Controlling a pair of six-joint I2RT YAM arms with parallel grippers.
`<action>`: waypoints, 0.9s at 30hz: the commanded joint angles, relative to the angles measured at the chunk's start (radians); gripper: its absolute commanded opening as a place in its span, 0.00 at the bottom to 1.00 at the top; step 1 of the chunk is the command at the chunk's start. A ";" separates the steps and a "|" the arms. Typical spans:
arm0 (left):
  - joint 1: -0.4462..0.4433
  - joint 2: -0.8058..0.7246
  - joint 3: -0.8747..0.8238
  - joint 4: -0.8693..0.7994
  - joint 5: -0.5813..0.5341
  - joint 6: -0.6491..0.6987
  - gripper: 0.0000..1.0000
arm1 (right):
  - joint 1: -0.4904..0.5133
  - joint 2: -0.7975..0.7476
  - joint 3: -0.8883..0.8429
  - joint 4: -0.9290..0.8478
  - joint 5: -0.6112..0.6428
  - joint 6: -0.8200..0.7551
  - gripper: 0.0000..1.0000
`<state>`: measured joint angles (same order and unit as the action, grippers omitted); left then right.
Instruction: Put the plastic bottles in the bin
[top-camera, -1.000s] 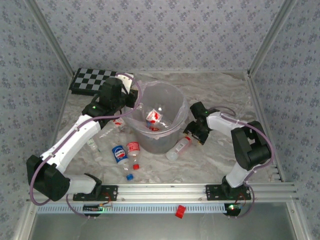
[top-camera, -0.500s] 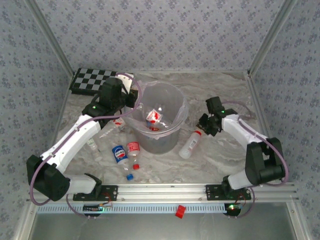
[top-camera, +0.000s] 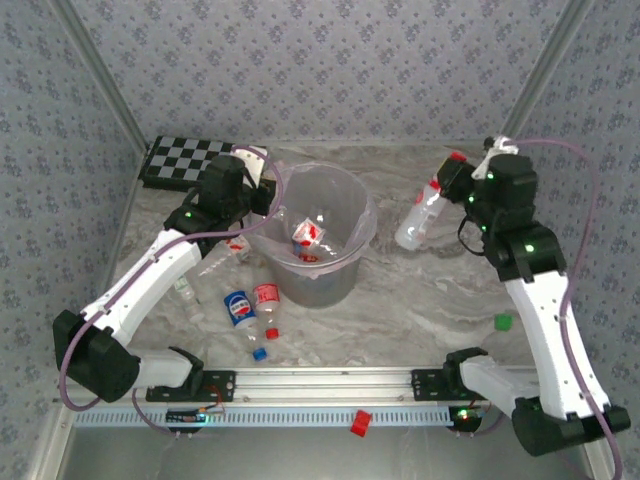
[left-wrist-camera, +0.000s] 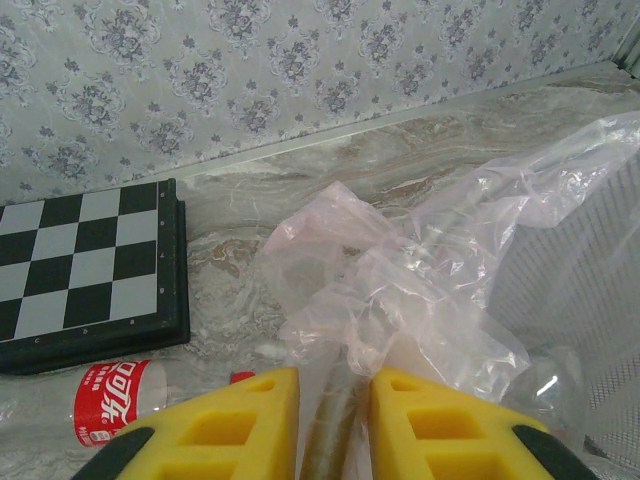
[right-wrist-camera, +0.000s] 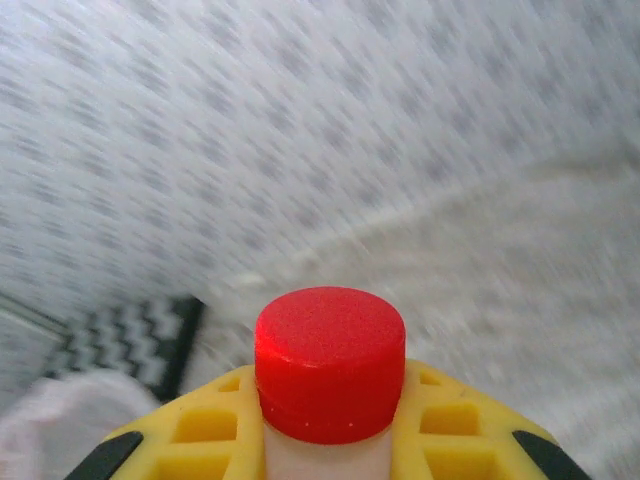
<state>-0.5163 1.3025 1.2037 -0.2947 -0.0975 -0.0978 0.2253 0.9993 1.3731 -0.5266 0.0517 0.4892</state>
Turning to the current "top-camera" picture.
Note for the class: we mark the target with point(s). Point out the twisted clear bottle red-white label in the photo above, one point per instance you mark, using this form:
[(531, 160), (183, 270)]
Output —
[(239, 246)]

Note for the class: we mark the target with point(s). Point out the red-white label bottle white cap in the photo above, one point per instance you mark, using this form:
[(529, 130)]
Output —
[(307, 232)]

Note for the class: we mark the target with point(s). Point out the white translucent bottle red cap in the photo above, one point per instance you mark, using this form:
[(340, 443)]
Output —
[(417, 225)]

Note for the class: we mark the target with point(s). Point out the red label bottle red cap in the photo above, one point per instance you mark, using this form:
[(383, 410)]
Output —
[(265, 295)]

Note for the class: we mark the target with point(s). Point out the translucent grey plastic bin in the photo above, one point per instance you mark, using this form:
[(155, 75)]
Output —
[(315, 285)]

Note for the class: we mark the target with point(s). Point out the blue label bottle blue cap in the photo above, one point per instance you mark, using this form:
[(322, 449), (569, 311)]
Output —
[(239, 307)]

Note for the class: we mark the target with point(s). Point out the clear bottle green label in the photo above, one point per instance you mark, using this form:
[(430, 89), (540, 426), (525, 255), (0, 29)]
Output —
[(185, 295)]

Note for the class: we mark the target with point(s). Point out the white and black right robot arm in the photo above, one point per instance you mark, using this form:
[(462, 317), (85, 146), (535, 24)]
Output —
[(545, 325)]

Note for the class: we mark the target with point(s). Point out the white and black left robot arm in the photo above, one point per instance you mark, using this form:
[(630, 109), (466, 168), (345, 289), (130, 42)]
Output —
[(145, 285)]

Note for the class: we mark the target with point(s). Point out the pink plastic bin liner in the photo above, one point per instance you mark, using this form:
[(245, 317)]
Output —
[(367, 215)]

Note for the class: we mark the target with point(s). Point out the black and grey checkerboard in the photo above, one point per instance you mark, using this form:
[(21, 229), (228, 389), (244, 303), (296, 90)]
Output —
[(175, 160)]

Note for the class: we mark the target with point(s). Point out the clear bottle green cap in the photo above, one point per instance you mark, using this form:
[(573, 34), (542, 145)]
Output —
[(502, 322)]

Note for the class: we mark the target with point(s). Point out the small red plastic block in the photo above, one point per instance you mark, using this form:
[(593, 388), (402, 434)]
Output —
[(360, 422)]

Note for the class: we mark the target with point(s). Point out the aluminium right frame post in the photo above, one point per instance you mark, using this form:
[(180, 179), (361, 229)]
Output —
[(541, 75)]

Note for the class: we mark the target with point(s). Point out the aluminium frame post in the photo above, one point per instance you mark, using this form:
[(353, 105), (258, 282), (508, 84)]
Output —
[(104, 75), (541, 75)]

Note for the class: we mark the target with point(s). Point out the aluminium left frame post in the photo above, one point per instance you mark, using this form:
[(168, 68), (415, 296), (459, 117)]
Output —
[(104, 75)]

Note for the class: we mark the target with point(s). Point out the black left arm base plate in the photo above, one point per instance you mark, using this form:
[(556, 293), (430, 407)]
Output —
[(220, 386)]

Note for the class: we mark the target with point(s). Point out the aluminium frame rail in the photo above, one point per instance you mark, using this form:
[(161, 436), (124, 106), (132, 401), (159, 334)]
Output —
[(320, 382)]

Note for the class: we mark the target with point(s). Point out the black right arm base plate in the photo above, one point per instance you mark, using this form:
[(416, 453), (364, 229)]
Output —
[(427, 385)]

